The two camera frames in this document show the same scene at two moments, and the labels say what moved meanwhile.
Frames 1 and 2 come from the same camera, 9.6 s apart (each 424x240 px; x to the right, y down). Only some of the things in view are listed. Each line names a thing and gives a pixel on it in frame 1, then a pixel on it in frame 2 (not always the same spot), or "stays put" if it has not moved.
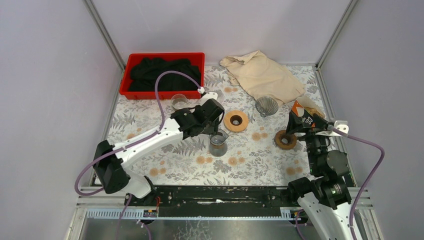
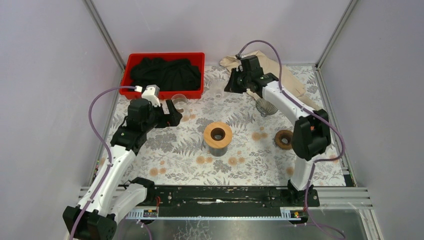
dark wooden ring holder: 284,140 stays put
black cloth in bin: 144,73 stays put
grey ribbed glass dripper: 266,106 stays put
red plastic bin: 198,59 stays put
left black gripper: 214,112 -> 166,114
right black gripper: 310,131 -> 231,86
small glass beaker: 178,101 stays put
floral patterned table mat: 249,147 stays put
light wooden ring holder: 235,121 -> 218,135
